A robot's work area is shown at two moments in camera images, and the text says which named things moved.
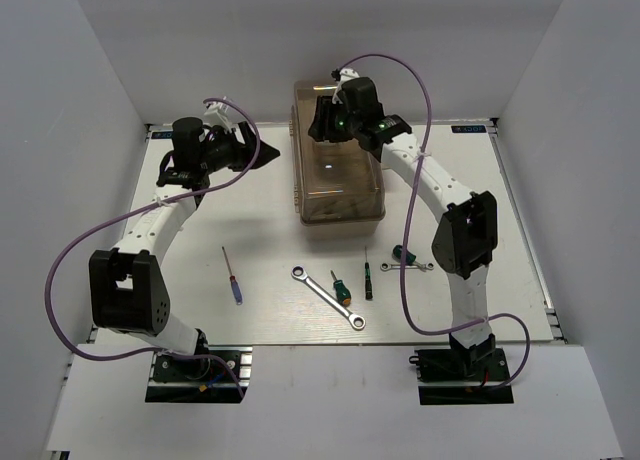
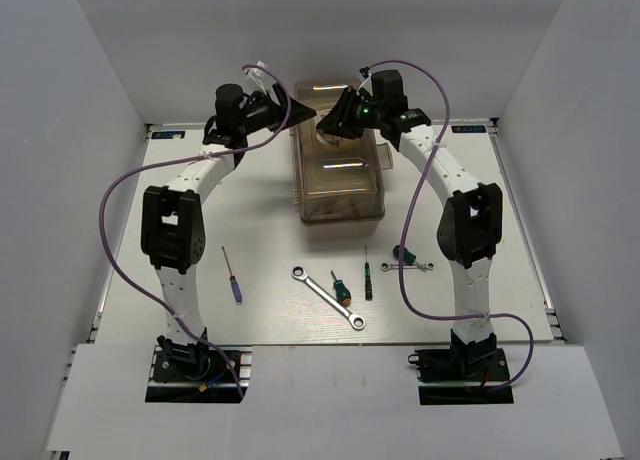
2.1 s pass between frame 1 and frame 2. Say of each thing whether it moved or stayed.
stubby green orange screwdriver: stayed
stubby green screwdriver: stayed
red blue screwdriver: stayed
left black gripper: moved
